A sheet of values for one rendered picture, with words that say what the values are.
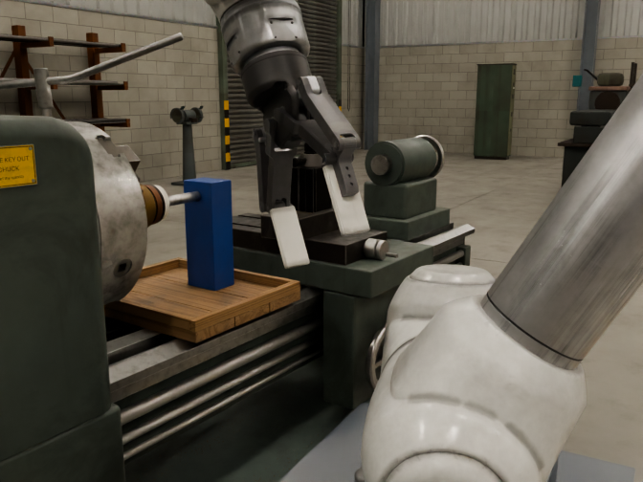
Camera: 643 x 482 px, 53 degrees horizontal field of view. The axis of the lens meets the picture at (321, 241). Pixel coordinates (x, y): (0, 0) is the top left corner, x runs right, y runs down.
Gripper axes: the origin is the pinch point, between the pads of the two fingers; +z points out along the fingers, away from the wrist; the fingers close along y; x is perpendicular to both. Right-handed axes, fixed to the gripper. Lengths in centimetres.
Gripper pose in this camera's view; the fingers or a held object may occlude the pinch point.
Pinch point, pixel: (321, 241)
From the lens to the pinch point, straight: 68.1
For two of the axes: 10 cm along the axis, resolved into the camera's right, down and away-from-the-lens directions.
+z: 2.6, 9.5, -1.6
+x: 8.6, -1.5, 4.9
